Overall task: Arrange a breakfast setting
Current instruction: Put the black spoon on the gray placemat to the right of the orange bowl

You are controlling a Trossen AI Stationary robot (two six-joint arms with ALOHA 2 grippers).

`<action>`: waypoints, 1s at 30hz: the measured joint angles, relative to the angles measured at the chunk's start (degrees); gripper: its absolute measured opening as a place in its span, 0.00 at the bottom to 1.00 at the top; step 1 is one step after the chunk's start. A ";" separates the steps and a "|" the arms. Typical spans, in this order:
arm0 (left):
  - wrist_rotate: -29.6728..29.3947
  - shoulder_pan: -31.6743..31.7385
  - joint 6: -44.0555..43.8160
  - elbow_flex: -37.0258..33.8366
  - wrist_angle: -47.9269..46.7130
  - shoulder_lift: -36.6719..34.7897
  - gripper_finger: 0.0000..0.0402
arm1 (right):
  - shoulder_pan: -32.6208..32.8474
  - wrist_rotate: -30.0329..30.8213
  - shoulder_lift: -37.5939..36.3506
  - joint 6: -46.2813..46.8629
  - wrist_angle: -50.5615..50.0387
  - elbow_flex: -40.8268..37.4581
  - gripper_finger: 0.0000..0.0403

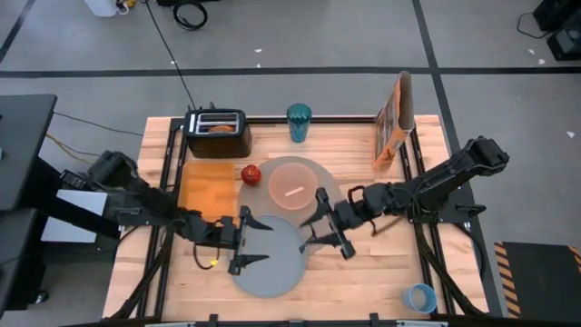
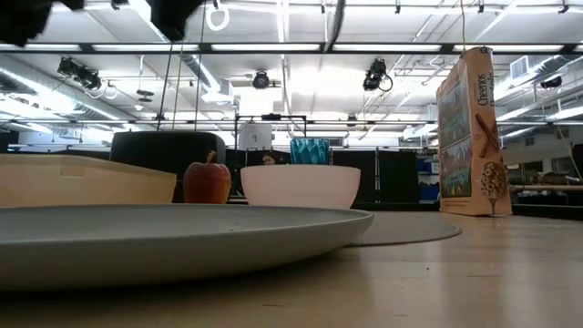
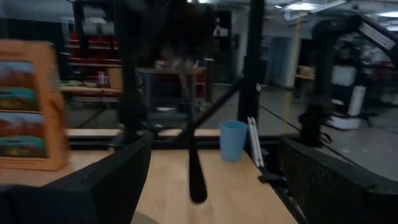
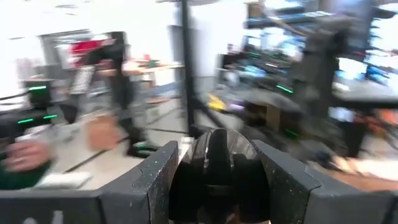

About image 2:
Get red apple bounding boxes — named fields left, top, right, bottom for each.
left=182, top=149, right=233, bottom=205

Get pale pink bowl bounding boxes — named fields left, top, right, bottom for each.
left=240, top=164, right=363, bottom=211

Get Cheerios cereal box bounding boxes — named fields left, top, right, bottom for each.
left=435, top=46, right=514, bottom=218

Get black overhead light beam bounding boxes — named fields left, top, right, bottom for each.
left=0, top=41, right=583, bottom=56

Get white monitor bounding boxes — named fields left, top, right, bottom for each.
left=238, top=123, right=274, bottom=152

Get teal ribbed tumbler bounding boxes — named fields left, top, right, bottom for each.
left=289, top=138, right=332, bottom=166

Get round grey plate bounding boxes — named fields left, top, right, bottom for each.
left=0, top=203, right=375, bottom=292

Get black room partition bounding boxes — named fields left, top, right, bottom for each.
left=331, top=149, right=421, bottom=204

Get blue storage bins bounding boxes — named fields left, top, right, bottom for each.
left=418, top=157, right=441, bottom=202

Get round beige placemat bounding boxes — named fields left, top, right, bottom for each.
left=343, top=210, right=463, bottom=248

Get white cable loop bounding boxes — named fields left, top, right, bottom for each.
left=205, top=2, right=230, bottom=33

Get hanging black cable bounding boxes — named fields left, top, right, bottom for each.
left=157, top=40, right=175, bottom=133

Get black ceiling camera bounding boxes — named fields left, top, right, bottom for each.
left=362, top=57, right=394, bottom=93
left=56, top=57, right=103, bottom=91
left=251, top=69, right=271, bottom=90

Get hanging yellow cable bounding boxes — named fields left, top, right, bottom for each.
left=459, top=0, right=467, bottom=56

